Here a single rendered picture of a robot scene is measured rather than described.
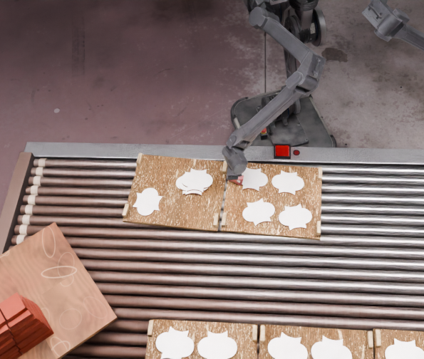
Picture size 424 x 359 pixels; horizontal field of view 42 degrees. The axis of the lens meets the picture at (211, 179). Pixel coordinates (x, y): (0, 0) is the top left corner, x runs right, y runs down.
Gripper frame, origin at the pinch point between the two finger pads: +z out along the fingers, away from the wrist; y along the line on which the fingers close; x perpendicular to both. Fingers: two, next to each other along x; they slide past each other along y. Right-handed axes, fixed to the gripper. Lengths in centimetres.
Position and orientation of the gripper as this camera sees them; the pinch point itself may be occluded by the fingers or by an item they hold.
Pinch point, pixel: (240, 177)
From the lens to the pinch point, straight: 241.4
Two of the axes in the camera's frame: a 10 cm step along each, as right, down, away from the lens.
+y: 1.2, -8.3, 5.5
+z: 3.0, 5.6, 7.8
